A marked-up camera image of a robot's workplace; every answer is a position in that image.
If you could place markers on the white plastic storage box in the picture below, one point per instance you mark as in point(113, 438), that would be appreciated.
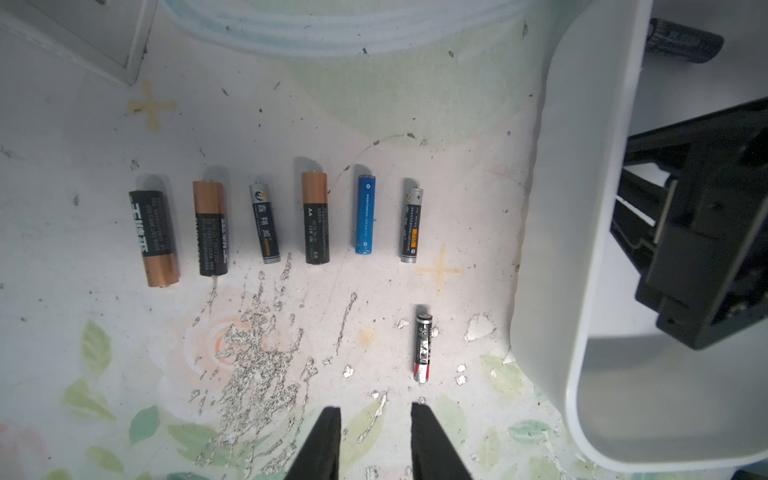
point(641, 307)

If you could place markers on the small black battery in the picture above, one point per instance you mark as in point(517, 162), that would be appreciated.
point(422, 355)

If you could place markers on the dark grey battery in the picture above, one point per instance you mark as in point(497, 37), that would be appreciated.
point(265, 223)

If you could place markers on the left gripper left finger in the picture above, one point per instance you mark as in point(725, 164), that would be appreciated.
point(319, 457)

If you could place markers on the dark navy battery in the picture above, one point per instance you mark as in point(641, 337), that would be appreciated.
point(681, 42)

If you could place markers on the black copper battery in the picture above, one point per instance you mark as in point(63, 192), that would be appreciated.
point(316, 219)

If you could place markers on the white perforated file organizer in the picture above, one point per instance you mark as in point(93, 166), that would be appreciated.
point(105, 37)

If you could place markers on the small blue battery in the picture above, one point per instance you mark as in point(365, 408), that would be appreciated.
point(366, 192)

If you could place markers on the black Duracell battery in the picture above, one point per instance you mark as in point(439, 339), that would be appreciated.
point(211, 227)

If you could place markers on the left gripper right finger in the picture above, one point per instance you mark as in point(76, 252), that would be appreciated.
point(433, 455)

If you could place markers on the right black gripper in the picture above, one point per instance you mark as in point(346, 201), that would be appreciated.
point(699, 241)

